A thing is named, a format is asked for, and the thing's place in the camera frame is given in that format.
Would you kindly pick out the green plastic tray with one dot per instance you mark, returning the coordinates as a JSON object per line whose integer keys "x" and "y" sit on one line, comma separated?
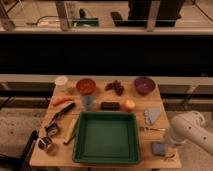
{"x": 106, "y": 138}

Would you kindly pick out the red bowl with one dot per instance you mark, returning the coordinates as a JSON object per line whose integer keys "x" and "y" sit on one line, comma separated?
{"x": 86, "y": 86}

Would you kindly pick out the black handled knife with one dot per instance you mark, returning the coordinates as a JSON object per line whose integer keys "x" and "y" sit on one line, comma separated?
{"x": 59, "y": 114}

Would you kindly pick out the blue folded cloth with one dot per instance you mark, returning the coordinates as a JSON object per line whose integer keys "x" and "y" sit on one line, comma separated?
{"x": 151, "y": 115}

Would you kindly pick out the bunch of dark grapes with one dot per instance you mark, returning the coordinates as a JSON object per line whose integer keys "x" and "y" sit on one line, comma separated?
{"x": 116, "y": 86}

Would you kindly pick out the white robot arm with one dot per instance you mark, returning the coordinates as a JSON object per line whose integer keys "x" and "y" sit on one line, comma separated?
{"x": 187, "y": 126}

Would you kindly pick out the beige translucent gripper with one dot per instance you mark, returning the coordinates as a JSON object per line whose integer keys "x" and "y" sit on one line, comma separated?
{"x": 170, "y": 151}

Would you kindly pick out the dark brown block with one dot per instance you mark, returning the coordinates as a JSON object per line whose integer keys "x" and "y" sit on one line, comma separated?
{"x": 114, "y": 106}

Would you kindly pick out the round metal tin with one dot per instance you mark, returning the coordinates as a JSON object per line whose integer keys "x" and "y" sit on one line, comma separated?
{"x": 46, "y": 144}

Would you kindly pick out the blue sponge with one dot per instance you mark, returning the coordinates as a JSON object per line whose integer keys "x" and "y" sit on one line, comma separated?
{"x": 158, "y": 149}

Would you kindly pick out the metal fork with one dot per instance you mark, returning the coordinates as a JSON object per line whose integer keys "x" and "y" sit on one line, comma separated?
{"x": 151, "y": 129}

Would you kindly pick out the orange carrot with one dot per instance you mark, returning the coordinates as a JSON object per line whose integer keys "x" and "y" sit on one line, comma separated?
{"x": 61, "y": 100}

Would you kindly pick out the purple bowl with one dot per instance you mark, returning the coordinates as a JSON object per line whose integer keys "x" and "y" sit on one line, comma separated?
{"x": 144, "y": 85}

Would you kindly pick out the red yellow apple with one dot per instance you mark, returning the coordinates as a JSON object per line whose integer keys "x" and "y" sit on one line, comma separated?
{"x": 129, "y": 105}

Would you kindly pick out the small black metal cup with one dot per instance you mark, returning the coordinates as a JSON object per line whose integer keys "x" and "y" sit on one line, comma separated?
{"x": 52, "y": 130}

